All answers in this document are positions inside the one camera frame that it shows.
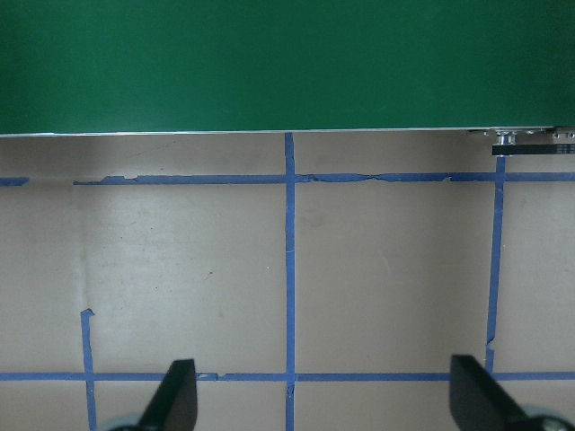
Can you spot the green belt conveyor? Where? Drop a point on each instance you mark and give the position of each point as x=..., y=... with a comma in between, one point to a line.
x=287, y=67

